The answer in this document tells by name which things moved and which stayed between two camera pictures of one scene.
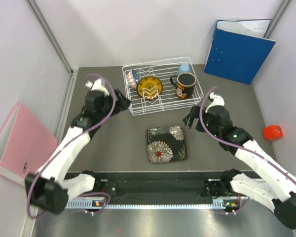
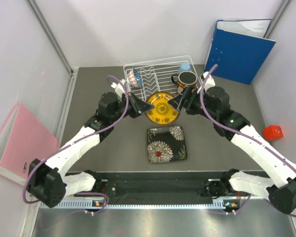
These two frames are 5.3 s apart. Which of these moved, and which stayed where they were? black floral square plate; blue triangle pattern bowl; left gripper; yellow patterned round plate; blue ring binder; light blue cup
Moved: yellow patterned round plate; left gripper
Stayed: blue triangle pattern bowl; black floral square plate; blue ring binder; light blue cup
